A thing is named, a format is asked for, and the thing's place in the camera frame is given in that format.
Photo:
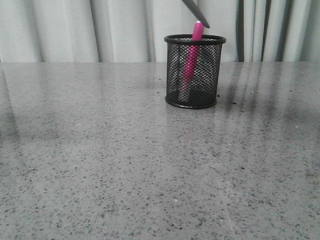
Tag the grey pleated curtain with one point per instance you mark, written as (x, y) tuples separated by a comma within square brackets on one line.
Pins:
[(134, 30)]

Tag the grey orange handled scissors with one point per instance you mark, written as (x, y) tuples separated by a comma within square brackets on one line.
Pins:
[(195, 10)]

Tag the black mesh pen cup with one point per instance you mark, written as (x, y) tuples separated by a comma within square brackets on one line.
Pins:
[(203, 92)]

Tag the pink marker pen clear cap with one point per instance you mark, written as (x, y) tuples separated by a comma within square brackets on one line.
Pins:
[(191, 62)]

